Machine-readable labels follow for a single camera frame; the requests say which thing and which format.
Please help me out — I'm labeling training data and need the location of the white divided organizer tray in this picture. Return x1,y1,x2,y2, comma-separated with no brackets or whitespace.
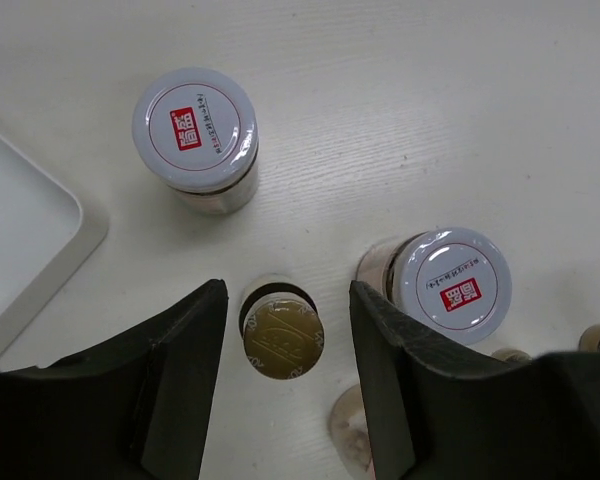
0,134,109,357

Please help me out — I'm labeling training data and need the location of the white lid jar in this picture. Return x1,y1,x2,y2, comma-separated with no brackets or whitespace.
355,227,512,345
131,67,259,215

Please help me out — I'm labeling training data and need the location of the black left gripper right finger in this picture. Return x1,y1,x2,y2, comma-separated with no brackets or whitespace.
349,281,600,479

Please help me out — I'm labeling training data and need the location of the pink cap spice bottle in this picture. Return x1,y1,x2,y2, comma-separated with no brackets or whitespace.
328,384,375,480

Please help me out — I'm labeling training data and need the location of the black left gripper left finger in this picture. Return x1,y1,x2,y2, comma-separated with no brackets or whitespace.
0,280,228,479

